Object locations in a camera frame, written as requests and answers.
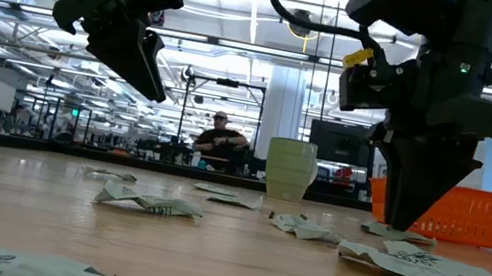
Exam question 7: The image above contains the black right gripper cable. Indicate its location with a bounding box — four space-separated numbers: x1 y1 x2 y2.
257 0 394 58

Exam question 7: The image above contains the black monitor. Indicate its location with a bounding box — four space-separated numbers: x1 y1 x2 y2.
304 117 376 170

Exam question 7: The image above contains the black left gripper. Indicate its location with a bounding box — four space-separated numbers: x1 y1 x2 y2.
38 0 185 106

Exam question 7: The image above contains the yellow tag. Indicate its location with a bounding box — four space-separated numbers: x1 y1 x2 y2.
342 43 376 75

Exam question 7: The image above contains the person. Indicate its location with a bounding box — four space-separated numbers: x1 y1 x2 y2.
188 106 257 178

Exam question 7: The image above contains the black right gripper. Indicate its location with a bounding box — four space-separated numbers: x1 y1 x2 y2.
354 44 492 248

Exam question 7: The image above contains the orange plastic basket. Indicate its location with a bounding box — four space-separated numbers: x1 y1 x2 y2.
360 169 492 251

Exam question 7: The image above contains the black camera stand frame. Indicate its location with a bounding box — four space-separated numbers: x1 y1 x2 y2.
172 70 269 161

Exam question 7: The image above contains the green cup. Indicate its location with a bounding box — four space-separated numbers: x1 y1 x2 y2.
259 134 323 205

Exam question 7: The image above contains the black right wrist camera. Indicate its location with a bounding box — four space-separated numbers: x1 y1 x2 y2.
333 47 424 124

